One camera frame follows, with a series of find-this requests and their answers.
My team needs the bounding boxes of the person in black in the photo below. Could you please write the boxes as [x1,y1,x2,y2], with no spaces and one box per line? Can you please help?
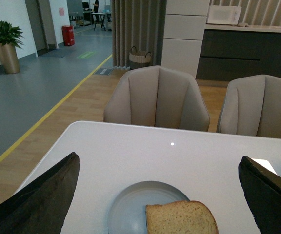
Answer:
[92,0,99,23]

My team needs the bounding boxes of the white microwave oven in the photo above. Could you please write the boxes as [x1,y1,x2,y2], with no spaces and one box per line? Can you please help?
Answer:
[206,5,241,25]

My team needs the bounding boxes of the green potted plant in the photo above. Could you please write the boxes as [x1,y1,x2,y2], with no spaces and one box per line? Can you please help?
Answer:
[0,21,23,49]

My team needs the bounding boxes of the dark kitchen counter cabinet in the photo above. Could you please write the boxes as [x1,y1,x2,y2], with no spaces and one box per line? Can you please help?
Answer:
[197,25,281,81]

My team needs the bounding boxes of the grey curtain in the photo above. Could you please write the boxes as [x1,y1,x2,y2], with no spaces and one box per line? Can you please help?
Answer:
[111,0,167,68]

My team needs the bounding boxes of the background work table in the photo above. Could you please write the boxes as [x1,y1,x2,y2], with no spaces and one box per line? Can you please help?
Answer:
[92,11,112,31]

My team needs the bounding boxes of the white cabinet column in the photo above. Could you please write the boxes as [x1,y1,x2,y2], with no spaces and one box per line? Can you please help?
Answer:
[161,0,210,77]

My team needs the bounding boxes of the beige chair left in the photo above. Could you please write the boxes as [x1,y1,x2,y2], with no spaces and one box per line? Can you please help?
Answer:
[103,66,210,131]

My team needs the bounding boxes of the beige chair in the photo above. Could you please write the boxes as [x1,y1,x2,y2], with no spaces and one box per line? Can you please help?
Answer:
[217,75,281,139]
[103,66,210,131]

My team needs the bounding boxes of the red bin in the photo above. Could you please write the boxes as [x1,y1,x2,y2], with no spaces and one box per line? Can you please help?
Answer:
[62,25,75,46]

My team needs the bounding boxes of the woven basket with handles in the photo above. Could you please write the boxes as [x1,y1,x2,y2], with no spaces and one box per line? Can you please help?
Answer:
[129,46,152,70]

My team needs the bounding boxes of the pink wall notice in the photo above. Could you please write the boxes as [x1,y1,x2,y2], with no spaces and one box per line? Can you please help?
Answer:
[59,7,65,16]

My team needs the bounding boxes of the gold plant pot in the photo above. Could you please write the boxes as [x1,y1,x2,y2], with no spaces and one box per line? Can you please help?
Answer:
[0,43,20,74]

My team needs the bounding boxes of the beige chair right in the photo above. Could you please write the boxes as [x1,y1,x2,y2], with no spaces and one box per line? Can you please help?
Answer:
[217,75,281,139]

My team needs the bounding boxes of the slice of bread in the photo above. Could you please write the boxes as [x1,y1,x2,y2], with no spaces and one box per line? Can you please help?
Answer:
[145,200,219,234]

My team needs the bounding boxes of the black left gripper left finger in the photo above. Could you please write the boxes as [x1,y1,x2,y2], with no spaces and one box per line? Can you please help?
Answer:
[0,153,80,234]

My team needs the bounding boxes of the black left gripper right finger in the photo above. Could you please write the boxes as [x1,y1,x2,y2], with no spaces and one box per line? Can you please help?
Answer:
[238,156,281,234]

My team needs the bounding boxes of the grey-blue round plate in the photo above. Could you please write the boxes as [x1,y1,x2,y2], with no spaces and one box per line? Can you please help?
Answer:
[107,181,189,234]

